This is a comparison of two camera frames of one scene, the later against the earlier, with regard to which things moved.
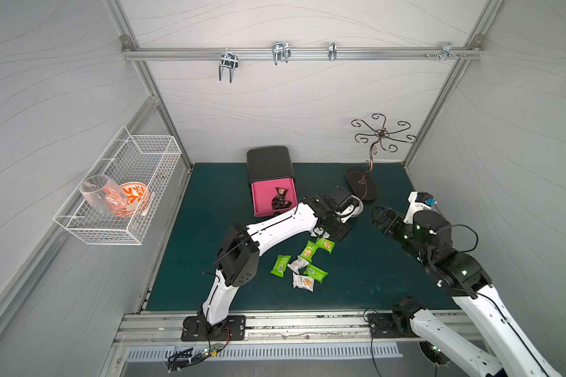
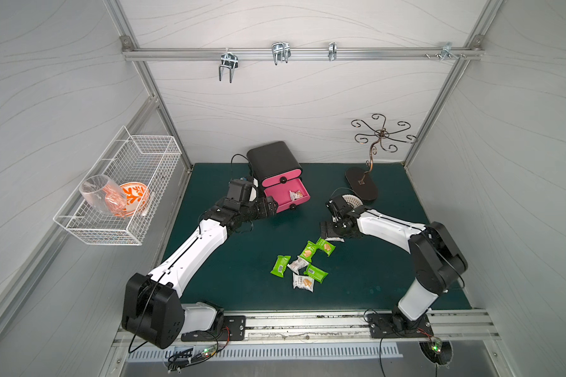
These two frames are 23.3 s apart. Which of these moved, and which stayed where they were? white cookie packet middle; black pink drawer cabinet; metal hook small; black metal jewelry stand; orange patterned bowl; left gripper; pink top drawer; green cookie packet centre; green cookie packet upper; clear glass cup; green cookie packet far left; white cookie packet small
Moved: white cookie packet small; black pink drawer cabinet; left gripper; pink top drawer
Stayed: green cookie packet centre; metal hook small; green cookie packet far left; white cookie packet middle; black metal jewelry stand; green cookie packet upper; orange patterned bowl; clear glass cup
